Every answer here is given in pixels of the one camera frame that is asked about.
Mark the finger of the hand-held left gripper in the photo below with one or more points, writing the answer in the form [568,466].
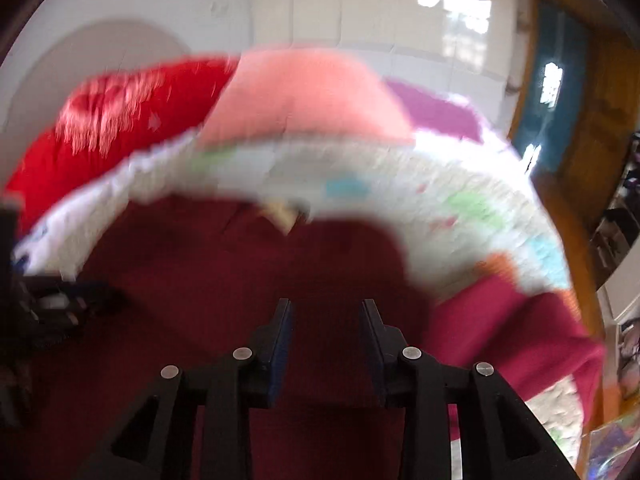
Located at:
[75,302]

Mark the white glossy wardrobe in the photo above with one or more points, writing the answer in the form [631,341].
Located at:
[375,5]

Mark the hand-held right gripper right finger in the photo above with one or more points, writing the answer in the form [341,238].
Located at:
[374,355]

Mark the pink pillow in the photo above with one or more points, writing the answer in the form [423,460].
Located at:
[305,100]

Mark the round beige headboard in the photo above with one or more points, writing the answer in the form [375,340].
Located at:
[75,55]

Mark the purple pillow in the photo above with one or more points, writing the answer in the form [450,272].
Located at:
[435,110]

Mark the blue glass door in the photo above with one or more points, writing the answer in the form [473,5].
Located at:
[550,70]

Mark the colourful shiny bag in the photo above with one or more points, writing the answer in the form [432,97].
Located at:
[612,445]

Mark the wooden door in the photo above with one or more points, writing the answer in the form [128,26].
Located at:
[605,125]

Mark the white desk shelf unit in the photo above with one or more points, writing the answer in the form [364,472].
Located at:
[625,305]

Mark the dark red garment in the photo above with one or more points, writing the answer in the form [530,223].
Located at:
[200,270]

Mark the open shelf rack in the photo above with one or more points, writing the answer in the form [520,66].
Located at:
[617,230]

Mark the long red bolster pillow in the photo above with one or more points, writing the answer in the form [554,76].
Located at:
[100,130]

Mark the heart print quilted bedspread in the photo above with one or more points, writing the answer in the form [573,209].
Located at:
[380,180]

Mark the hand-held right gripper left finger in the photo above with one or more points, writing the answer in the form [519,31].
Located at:
[279,355]

